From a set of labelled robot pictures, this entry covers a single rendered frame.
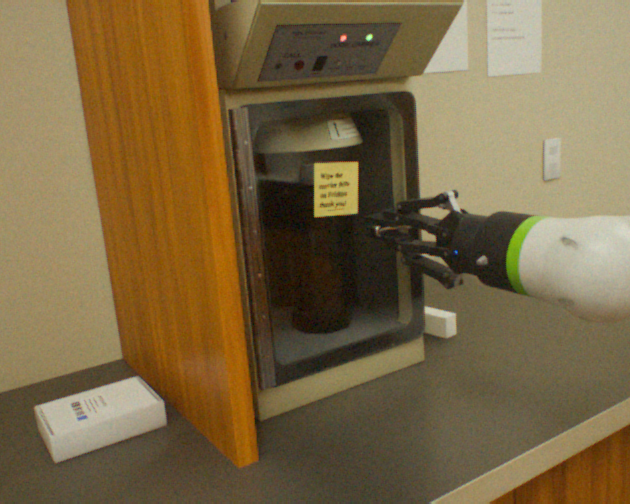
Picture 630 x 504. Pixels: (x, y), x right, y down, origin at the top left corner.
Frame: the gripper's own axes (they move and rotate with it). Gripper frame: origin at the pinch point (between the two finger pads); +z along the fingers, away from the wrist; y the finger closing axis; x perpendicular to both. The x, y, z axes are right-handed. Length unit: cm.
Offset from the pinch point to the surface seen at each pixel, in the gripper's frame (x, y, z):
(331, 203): 6.6, 4.5, 4.1
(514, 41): -85, 26, 48
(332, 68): 6.3, 23.1, 1.0
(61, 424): 47, -20, 17
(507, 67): -82, 20, 48
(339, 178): 4.8, 7.8, 4.0
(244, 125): 18.8, 17.1, 4.2
